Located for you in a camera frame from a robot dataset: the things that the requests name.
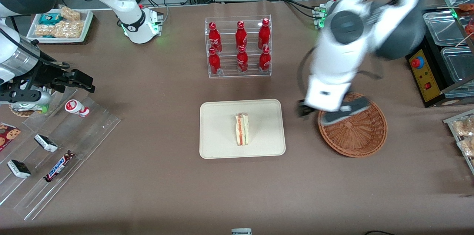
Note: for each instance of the black white chocolate bar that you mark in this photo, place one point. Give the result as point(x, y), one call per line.
point(46, 143)
point(19, 168)

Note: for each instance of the white tray with snack bars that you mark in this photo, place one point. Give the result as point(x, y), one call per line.
point(87, 24)

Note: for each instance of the brown woven wicker basket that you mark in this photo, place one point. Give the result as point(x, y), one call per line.
point(355, 138)

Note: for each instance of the peanut brittle bar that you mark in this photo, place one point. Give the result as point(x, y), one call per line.
point(45, 30)
point(69, 29)
point(70, 13)

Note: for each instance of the black yellow emergency stop box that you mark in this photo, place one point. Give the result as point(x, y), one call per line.
point(426, 76)

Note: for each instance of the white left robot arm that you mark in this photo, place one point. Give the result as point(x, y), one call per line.
point(344, 61)

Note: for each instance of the green white cup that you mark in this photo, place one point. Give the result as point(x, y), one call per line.
point(27, 108)

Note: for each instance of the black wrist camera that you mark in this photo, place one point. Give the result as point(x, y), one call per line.
point(305, 109)

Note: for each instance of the clear acrylic bottle rack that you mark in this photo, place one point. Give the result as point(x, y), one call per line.
point(237, 72)

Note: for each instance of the red cookie pack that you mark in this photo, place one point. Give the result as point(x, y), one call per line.
point(7, 136)

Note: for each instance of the beige rectangular serving tray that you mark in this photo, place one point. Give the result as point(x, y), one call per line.
point(218, 131)

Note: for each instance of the grey snack tray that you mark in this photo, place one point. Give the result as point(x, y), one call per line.
point(450, 124)

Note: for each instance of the clear bag of puffed snacks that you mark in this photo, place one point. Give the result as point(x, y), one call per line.
point(467, 147)
point(464, 126)

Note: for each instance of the grey white device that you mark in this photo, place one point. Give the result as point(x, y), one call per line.
point(241, 231)

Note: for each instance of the brown snickers bar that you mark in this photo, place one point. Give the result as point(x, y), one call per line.
point(59, 166)

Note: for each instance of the teal snack packet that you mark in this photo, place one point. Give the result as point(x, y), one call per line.
point(49, 18)

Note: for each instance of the wrapped triangle sandwich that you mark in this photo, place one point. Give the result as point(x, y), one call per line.
point(242, 130)

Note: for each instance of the clear acrylic stepped display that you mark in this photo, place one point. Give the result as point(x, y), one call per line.
point(85, 135)

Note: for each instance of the white red yogurt bottle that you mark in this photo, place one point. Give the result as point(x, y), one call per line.
point(76, 108)

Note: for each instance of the red cola bottle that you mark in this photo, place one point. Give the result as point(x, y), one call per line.
point(264, 33)
point(214, 61)
point(241, 35)
point(242, 60)
point(214, 37)
point(264, 59)

